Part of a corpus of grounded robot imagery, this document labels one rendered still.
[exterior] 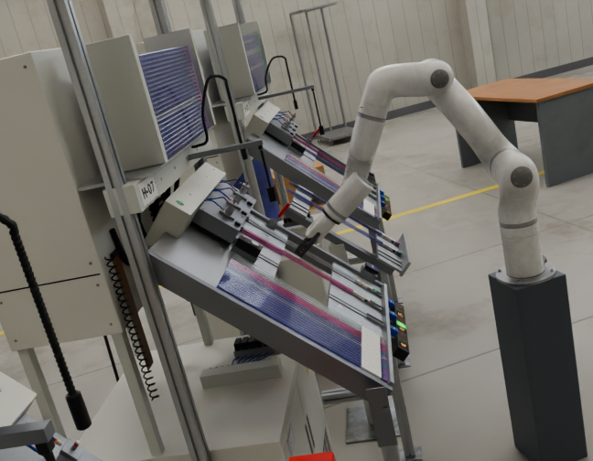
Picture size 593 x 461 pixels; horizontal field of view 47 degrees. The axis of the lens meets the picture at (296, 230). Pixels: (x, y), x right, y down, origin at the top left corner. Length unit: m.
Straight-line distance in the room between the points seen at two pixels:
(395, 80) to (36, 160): 1.05
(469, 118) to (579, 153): 3.77
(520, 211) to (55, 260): 1.38
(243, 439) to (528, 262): 1.06
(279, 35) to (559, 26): 4.47
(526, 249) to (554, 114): 3.47
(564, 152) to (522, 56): 5.79
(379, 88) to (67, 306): 1.09
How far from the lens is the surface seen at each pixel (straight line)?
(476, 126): 2.17
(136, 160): 1.77
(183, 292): 1.73
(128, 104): 1.75
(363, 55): 10.35
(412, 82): 2.09
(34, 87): 1.72
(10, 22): 9.88
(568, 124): 5.79
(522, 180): 2.16
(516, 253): 2.30
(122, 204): 1.66
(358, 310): 2.12
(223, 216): 2.03
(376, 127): 2.13
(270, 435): 1.93
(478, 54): 10.79
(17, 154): 1.77
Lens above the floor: 1.64
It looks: 16 degrees down
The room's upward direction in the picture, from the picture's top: 13 degrees counter-clockwise
